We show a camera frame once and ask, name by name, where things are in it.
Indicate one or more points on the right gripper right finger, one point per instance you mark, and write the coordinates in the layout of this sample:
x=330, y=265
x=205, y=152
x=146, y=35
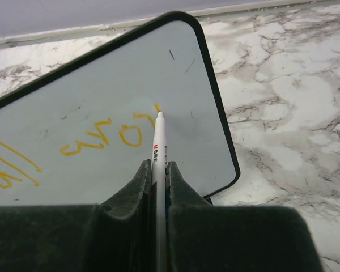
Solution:
x=203, y=237

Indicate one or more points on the white marker pen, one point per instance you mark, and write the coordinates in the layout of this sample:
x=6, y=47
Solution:
x=159, y=164

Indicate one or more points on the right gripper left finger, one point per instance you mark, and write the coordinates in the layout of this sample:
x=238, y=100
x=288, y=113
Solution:
x=112, y=236

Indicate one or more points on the black framed whiteboard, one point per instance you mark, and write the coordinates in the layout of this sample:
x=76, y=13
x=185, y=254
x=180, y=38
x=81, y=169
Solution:
x=79, y=134

